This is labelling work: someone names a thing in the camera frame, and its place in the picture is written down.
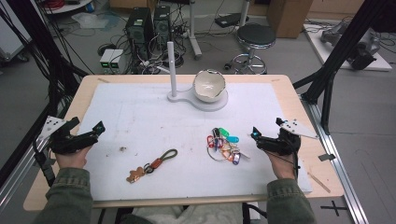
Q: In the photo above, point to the brown cardboard box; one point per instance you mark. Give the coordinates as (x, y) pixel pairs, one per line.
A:
(289, 17)

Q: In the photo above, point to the white stand with post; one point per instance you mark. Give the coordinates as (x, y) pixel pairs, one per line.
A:
(172, 71)

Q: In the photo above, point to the large black computer tower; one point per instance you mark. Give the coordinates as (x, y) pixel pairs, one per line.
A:
(139, 29)

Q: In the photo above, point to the white metal stand leg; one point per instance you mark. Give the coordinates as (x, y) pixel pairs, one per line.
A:
(193, 31)

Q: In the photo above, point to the black tape strip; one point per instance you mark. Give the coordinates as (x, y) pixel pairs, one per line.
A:
(327, 157)

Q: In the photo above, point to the black flat device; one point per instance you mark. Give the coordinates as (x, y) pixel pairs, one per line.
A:
(230, 20)

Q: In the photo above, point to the black round stool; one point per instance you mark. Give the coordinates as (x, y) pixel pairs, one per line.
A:
(256, 35)

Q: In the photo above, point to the person's light grey trousers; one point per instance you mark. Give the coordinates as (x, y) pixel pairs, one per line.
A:
(186, 215)

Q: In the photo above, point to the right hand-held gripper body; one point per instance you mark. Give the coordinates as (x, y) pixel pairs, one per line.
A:
(281, 144)

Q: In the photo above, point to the white foam mat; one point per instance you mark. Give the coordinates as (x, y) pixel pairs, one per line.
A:
(174, 130)

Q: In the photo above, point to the bunch of colourful key tags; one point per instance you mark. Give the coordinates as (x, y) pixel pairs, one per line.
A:
(224, 144)

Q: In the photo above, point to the white platform with grey device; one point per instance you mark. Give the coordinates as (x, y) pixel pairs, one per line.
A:
(358, 46)

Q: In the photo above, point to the small black computer tower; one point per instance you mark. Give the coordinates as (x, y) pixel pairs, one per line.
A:
(162, 25)

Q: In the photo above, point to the person's left hand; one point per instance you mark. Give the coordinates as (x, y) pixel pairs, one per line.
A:
(72, 161)

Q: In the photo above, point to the light wooden table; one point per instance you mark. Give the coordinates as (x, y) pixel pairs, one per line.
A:
(320, 174)

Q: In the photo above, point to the white power supply box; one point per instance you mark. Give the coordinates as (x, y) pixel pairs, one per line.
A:
(117, 60)
(106, 59)

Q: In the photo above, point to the aluminium rail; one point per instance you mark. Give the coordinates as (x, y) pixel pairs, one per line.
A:
(341, 174)

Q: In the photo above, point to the thin wooden stick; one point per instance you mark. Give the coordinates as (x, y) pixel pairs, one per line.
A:
(319, 182)

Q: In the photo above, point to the person's right hand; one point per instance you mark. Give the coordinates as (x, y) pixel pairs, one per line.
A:
(284, 166)

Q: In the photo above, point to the white ceramic bowl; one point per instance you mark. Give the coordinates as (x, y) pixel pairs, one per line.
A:
(209, 85)

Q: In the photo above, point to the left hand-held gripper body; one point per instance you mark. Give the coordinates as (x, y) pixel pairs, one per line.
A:
(67, 141)

